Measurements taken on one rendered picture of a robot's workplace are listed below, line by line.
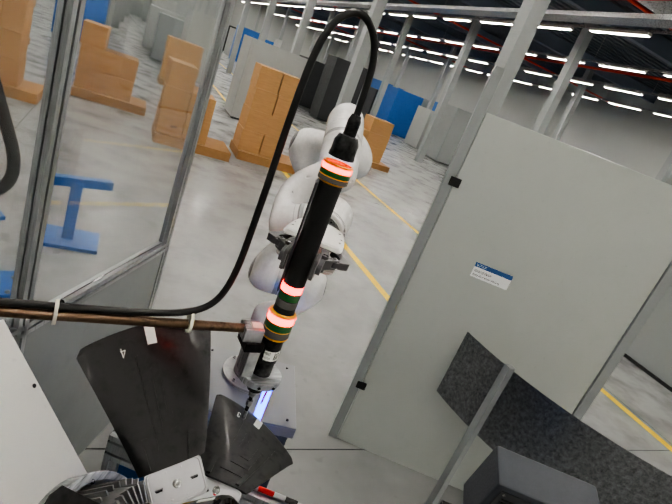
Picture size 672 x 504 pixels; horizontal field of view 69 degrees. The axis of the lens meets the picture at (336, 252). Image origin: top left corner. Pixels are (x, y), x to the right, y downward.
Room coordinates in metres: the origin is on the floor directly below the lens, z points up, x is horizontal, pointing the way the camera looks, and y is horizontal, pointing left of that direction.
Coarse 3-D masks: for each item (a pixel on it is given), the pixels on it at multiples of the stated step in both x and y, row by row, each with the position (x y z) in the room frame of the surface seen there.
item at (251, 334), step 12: (240, 336) 0.64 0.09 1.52; (252, 336) 0.64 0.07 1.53; (252, 348) 0.63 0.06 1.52; (240, 360) 0.66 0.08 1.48; (252, 360) 0.64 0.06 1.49; (240, 372) 0.64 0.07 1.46; (252, 372) 0.65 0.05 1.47; (276, 372) 0.69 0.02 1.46; (252, 384) 0.64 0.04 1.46; (264, 384) 0.64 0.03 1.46; (276, 384) 0.66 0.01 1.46
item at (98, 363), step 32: (96, 352) 0.62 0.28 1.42; (160, 352) 0.69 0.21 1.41; (192, 352) 0.72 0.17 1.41; (96, 384) 0.61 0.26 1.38; (128, 384) 0.63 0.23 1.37; (160, 384) 0.66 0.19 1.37; (192, 384) 0.69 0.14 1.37; (128, 416) 0.61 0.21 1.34; (160, 416) 0.64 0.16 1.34; (192, 416) 0.66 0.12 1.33; (128, 448) 0.59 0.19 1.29; (160, 448) 0.61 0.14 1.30; (192, 448) 0.64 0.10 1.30
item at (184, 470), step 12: (168, 468) 0.61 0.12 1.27; (180, 468) 0.62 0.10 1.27; (192, 468) 0.63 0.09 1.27; (144, 480) 0.59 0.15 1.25; (156, 480) 0.60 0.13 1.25; (168, 480) 0.60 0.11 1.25; (192, 480) 0.62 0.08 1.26; (204, 480) 0.63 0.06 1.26; (168, 492) 0.60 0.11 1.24; (180, 492) 0.60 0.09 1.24; (192, 492) 0.61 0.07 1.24; (204, 492) 0.62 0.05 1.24
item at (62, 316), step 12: (0, 312) 0.47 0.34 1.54; (12, 312) 0.48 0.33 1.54; (24, 312) 0.49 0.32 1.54; (36, 312) 0.49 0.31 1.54; (48, 312) 0.50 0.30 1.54; (60, 312) 0.51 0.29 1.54; (72, 312) 0.52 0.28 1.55; (84, 312) 0.53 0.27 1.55; (120, 324) 0.54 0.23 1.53; (132, 324) 0.55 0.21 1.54; (144, 324) 0.56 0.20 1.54; (156, 324) 0.57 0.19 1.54; (168, 324) 0.58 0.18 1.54; (180, 324) 0.59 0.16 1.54; (204, 324) 0.61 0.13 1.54; (216, 324) 0.62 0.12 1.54; (228, 324) 0.63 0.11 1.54; (240, 324) 0.64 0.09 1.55
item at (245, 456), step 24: (216, 408) 0.88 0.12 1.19; (240, 408) 0.92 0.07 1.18; (216, 432) 0.82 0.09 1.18; (240, 432) 0.85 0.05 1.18; (264, 432) 0.90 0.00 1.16; (216, 456) 0.76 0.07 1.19; (240, 456) 0.78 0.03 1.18; (264, 456) 0.83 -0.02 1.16; (288, 456) 0.89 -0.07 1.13; (216, 480) 0.70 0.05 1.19; (240, 480) 0.72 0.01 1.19; (264, 480) 0.76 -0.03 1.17
